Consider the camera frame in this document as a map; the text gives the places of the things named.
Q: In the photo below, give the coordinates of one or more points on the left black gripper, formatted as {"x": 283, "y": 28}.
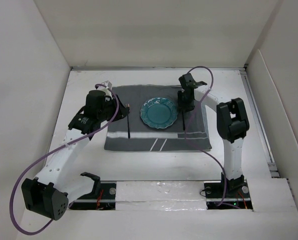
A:
{"x": 122, "y": 113}

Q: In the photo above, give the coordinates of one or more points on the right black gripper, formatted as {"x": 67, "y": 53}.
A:
{"x": 181, "y": 104}

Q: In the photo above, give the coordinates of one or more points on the silver fork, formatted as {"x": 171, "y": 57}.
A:
{"x": 127, "y": 106}

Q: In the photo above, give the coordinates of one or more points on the silver knife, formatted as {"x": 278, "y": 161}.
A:
{"x": 183, "y": 121}

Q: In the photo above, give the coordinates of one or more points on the teal scalloped plate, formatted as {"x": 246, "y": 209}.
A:
{"x": 159, "y": 113}

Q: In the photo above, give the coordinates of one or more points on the grey cloth placemat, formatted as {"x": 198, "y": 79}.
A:
{"x": 146, "y": 139}

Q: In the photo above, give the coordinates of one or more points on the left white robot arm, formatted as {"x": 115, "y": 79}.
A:
{"x": 52, "y": 191}

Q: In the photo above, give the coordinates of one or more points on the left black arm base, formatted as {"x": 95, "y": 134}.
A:
{"x": 101, "y": 198}

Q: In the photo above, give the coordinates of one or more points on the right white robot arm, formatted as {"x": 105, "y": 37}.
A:
{"x": 231, "y": 121}

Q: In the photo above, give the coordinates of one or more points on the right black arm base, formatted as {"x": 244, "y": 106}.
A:
{"x": 234, "y": 195}

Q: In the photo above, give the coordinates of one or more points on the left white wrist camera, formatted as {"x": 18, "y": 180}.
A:
{"x": 104, "y": 89}

